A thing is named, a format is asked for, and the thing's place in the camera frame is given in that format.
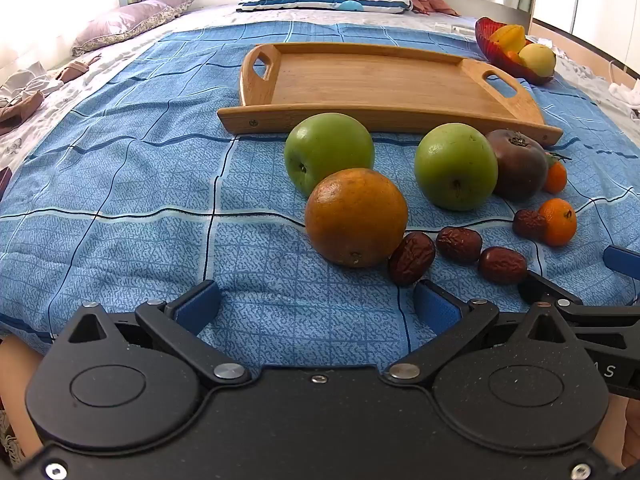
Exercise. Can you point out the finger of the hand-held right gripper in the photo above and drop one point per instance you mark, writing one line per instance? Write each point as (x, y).
(550, 290)
(622, 262)

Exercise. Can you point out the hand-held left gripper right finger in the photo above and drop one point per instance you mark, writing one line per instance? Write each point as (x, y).
(435, 305)

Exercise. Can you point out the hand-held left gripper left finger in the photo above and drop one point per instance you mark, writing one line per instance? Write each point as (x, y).
(200, 305)

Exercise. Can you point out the dried red date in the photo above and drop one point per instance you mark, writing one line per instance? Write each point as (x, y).
(411, 258)
(502, 265)
(530, 223)
(459, 245)

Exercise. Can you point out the small tangerine with leaves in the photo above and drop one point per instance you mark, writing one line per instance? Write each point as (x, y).
(556, 179)

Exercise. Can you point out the large orange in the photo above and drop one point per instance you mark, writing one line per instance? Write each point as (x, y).
(355, 215)

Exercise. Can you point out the dark purple tomato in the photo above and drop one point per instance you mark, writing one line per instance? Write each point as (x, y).
(520, 165)

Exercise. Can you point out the green apple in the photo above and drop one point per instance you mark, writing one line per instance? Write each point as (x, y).
(325, 145)
(452, 165)

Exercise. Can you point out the person's right forearm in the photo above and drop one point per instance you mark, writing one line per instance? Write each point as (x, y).
(627, 430)

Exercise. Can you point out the blue checked sheet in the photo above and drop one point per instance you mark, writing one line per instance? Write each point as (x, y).
(125, 185)

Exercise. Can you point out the white crumpled cloth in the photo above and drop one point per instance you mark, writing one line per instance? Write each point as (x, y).
(625, 94)

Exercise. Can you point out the person's leg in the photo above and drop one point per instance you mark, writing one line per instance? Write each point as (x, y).
(17, 385)

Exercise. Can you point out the yellow mango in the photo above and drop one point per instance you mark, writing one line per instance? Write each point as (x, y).
(539, 59)

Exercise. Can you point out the small orange kumquat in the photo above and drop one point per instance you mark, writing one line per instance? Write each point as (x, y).
(512, 56)

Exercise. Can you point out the yellow starfruit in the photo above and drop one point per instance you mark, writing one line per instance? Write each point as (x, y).
(507, 35)

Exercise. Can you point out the red glass bowl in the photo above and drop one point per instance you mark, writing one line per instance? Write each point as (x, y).
(484, 35)

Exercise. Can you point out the small pink garment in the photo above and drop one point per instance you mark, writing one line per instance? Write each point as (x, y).
(75, 70)

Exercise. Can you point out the white small box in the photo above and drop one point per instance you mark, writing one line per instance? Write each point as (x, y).
(462, 30)
(442, 26)

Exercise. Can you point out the white garment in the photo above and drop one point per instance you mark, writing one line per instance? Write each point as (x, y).
(25, 82)

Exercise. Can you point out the bed with grey sheet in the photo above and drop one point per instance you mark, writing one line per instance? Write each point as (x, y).
(210, 17)

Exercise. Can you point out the purple pillow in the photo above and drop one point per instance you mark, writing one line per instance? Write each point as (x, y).
(120, 22)

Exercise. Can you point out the blue white striped pillow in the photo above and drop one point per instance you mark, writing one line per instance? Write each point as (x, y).
(310, 0)

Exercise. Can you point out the wooden bed frame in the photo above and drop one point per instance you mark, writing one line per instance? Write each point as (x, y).
(600, 60)

